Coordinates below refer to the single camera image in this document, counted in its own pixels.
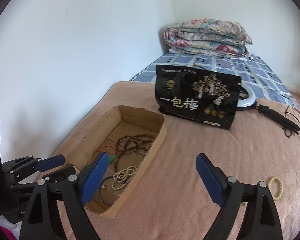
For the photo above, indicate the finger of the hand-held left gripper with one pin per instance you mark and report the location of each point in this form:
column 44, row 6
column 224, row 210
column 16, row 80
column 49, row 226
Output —
column 61, row 172
column 51, row 162

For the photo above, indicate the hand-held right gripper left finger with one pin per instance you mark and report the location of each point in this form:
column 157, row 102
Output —
column 95, row 177

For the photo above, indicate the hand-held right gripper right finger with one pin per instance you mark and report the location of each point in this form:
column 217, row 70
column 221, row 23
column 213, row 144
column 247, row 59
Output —
column 210, row 180

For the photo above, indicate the cardboard box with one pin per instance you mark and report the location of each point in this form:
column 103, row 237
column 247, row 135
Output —
column 140, row 120

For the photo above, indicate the pink blanket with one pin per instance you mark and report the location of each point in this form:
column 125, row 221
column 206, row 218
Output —
column 185, row 142

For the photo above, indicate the pink and white cloth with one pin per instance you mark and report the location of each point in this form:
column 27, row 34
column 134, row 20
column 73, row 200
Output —
column 7, row 231

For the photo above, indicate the black snack bag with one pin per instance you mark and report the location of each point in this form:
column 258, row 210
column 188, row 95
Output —
column 190, row 92

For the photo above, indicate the black folded tripod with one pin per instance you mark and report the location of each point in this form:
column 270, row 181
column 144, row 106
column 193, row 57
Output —
column 277, row 117

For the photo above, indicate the blue checked bedsheet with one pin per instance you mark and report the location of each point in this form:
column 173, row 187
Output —
column 260, row 75

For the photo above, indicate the folded floral quilt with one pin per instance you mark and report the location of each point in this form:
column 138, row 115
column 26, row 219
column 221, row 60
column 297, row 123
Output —
column 207, row 36

